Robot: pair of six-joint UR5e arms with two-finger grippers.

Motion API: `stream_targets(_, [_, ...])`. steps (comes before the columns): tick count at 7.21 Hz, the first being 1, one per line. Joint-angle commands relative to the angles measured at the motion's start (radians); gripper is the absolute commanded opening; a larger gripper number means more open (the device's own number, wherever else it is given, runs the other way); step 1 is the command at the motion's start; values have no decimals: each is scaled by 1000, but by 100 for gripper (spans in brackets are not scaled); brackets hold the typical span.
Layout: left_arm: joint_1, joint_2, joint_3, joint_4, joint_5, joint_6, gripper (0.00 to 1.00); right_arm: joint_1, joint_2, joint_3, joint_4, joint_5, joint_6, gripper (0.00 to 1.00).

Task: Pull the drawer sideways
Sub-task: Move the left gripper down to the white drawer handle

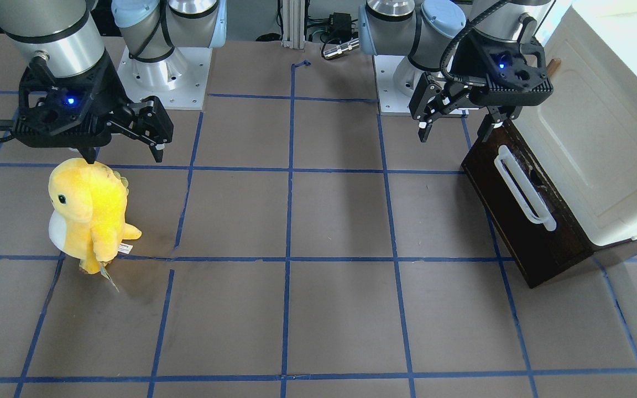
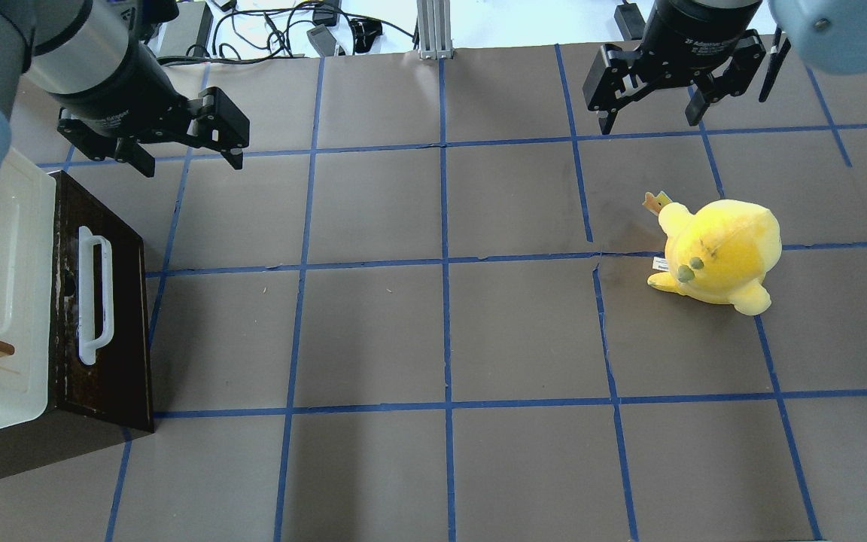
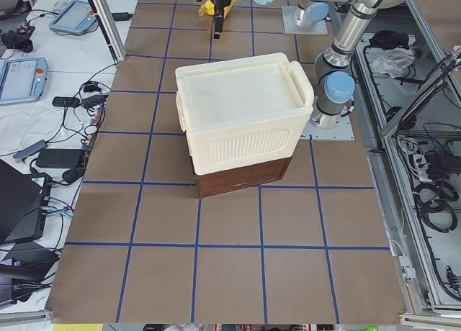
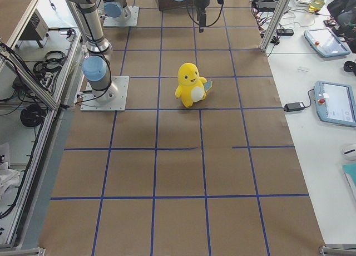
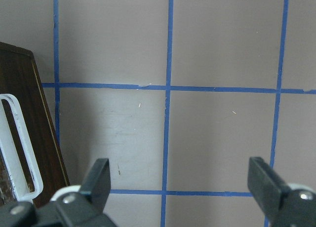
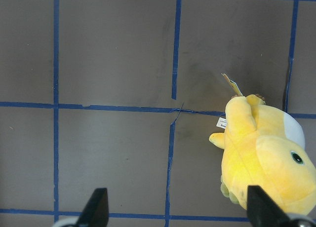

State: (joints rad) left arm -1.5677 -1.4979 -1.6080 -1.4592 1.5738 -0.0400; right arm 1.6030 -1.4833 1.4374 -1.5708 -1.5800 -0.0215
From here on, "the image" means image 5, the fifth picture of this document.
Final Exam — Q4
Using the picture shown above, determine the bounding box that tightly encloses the dark wooden drawer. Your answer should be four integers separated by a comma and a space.
0, 42, 70, 207

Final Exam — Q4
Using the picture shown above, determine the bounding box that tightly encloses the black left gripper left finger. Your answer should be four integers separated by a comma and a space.
33, 158, 116, 227

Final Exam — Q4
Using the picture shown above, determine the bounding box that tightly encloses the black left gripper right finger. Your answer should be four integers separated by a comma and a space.
247, 157, 316, 227

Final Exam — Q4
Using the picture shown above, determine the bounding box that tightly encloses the white drawer handle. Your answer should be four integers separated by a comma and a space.
0, 93, 44, 203

